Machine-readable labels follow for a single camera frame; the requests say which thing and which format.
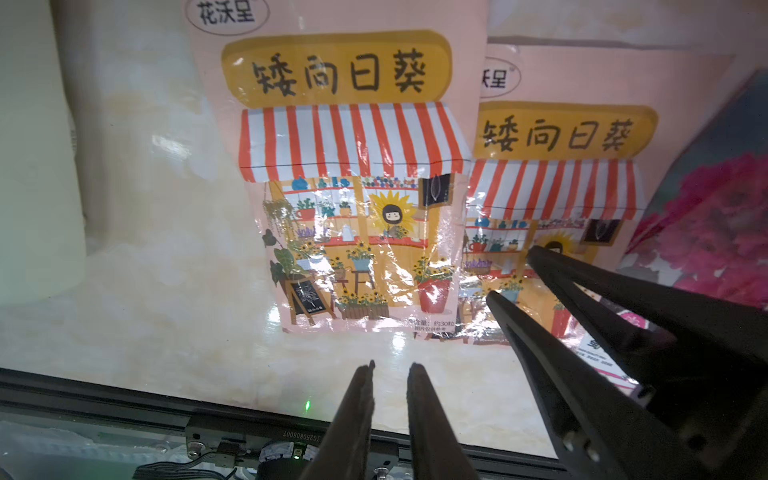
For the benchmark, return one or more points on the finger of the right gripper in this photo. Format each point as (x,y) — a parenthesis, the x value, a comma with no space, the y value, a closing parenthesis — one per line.
(671,340)
(596,430)

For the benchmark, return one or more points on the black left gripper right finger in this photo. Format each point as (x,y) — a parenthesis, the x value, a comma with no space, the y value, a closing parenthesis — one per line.
(436,452)

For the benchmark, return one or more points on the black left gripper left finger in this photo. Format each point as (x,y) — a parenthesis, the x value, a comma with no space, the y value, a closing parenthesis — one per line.
(343,452)

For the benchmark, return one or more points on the pink rose packet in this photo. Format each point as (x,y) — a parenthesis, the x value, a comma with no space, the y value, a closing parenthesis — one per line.
(704,230)

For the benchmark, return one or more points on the orange illustrated packet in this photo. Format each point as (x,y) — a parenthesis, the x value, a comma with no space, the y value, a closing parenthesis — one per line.
(571,144)
(351,124)

